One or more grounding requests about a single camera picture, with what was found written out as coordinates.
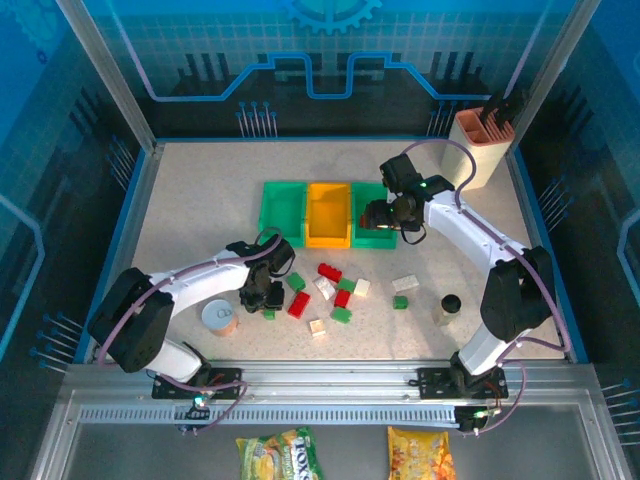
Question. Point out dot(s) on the tin can with pull tab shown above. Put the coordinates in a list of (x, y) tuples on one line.
[(220, 318)]

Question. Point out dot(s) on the yellow plastic bin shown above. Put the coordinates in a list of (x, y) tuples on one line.
[(327, 210)]

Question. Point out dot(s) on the green yellow snack bag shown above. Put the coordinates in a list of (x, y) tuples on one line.
[(277, 452)]

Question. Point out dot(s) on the white lego brick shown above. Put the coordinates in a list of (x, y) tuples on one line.
[(405, 283), (324, 287), (318, 327), (362, 287)]

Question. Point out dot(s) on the small bottle black cap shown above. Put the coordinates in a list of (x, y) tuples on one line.
[(450, 302)]

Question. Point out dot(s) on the aluminium frame post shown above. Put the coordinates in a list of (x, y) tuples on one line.
[(550, 70), (110, 75)]

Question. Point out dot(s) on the small green lego brick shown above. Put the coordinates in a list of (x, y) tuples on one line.
[(270, 315)]

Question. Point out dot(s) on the aluminium frame beam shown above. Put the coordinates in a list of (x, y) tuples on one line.
[(325, 375)]

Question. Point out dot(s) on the black connector block green light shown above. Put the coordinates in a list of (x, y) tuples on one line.
[(475, 419), (197, 412)]

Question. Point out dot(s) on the green plastic bin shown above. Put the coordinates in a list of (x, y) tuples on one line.
[(375, 242), (282, 205)]

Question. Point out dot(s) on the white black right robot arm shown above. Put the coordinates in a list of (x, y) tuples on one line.
[(470, 225)]

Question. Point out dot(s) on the yellow orange snack bag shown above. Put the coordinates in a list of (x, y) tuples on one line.
[(421, 452)]

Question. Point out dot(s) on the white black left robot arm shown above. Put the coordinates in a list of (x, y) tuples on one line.
[(200, 280)]

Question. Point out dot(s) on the small red lego brick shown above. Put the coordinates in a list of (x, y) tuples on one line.
[(342, 298)]

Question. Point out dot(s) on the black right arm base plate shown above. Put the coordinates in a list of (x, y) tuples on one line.
[(432, 382)]

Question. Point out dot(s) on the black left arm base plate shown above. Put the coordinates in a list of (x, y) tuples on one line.
[(227, 382)]

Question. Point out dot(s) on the beige utensil holder pink rim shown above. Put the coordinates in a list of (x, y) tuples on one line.
[(475, 155)]

